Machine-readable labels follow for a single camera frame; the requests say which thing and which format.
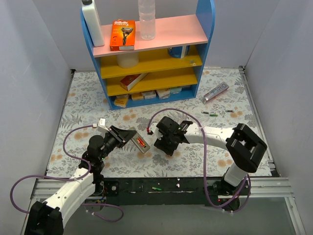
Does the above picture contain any red AAA battery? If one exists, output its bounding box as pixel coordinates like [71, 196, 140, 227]
[136, 137, 146, 148]

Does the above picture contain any white air conditioner remote control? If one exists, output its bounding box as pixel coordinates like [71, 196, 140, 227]
[130, 127, 150, 153]

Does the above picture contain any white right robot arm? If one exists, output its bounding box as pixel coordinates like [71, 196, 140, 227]
[148, 117, 267, 195]

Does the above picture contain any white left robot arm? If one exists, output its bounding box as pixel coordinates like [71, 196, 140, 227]
[24, 126, 137, 235]

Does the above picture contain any red and white sponge pack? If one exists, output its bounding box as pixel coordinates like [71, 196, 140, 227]
[156, 88, 170, 99]

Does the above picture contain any green teal sponge pack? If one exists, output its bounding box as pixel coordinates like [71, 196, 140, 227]
[170, 87, 182, 94]

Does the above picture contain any white wrapped sponge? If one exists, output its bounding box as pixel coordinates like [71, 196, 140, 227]
[142, 90, 156, 99]

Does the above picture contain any yellow wrapped sponge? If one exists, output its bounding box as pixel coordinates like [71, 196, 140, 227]
[131, 92, 144, 101]

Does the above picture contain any red tea box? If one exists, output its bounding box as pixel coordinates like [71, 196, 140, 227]
[120, 73, 148, 91]

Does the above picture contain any floral patterned table mat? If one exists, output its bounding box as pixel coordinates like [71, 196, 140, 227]
[46, 69, 259, 178]

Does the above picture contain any blue and yellow shelf unit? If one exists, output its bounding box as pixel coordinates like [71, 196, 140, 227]
[81, 0, 215, 110]

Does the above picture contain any silver toothpaste box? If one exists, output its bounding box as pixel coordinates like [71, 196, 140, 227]
[200, 82, 229, 104]

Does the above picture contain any beige paper towel roll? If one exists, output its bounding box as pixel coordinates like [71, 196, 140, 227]
[116, 52, 139, 69]

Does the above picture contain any orange Gillette razor box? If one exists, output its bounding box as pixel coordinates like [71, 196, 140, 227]
[110, 20, 136, 51]

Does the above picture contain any clear plastic water bottle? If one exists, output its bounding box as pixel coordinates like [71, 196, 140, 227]
[138, 0, 156, 40]

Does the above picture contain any white plastic bottle black cap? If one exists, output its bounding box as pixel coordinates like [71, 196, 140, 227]
[82, 0, 105, 47]

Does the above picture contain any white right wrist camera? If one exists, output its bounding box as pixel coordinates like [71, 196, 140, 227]
[147, 122, 163, 140]

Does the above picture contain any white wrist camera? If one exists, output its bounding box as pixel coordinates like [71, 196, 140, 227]
[147, 122, 163, 140]
[92, 118, 109, 134]

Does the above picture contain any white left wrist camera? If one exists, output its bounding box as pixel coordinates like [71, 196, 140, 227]
[92, 118, 109, 134]

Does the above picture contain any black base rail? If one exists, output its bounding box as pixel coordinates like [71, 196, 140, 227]
[87, 177, 249, 210]

